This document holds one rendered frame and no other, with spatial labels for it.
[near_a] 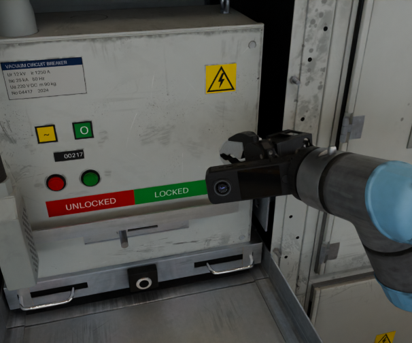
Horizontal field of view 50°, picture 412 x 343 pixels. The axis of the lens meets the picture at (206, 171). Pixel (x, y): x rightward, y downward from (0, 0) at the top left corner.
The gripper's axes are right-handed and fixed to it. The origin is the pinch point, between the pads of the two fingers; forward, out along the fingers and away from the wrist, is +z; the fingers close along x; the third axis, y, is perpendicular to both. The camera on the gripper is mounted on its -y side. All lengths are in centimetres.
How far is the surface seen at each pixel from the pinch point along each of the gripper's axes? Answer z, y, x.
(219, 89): 8.5, 6.0, 9.0
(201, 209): 11.8, 0.6, -13.5
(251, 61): 5.9, 11.8, 12.9
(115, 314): 20.1, -18.3, -33.2
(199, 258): 18.3, 1.4, -27.0
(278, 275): 7.4, 13.9, -31.5
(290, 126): 3.6, 17.3, 0.4
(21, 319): 28, -35, -31
